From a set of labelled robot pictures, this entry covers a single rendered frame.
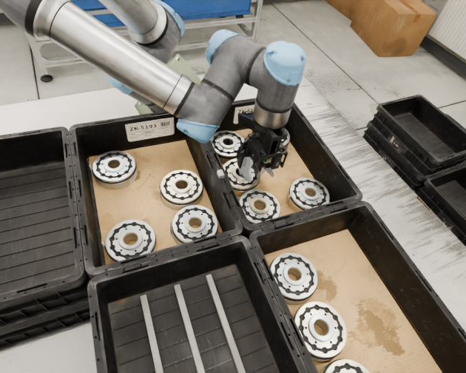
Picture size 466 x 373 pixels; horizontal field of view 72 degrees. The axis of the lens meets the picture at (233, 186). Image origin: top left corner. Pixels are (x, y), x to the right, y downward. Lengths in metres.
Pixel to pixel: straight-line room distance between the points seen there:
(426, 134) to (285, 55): 1.39
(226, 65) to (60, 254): 0.51
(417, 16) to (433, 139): 1.84
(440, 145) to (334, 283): 1.25
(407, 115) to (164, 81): 1.54
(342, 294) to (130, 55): 0.63
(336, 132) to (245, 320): 0.84
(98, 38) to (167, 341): 0.55
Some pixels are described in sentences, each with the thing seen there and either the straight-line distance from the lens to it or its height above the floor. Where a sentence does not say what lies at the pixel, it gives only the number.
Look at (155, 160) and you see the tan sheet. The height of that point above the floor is 0.83.
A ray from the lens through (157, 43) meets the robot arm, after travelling 0.98.
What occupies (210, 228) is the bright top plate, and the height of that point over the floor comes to 0.86.
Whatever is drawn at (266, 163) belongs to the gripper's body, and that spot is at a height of 0.95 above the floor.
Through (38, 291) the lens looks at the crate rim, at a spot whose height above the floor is 0.93.
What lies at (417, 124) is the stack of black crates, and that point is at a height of 0.49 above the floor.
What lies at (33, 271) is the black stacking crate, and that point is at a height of 0.83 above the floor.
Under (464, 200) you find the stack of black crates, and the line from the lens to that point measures 1.88.
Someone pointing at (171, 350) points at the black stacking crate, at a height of 0.83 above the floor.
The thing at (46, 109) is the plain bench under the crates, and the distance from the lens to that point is 1.32.
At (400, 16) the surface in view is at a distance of 3.46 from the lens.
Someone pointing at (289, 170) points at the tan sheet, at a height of 0.83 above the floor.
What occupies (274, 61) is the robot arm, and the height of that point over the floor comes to 1.19.
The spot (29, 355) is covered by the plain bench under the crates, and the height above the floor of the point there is 0.70.
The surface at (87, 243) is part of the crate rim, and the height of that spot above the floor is 0.92.
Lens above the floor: 1.49
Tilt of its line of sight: 51 degrees down
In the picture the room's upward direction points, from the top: 10 degrees clockwise
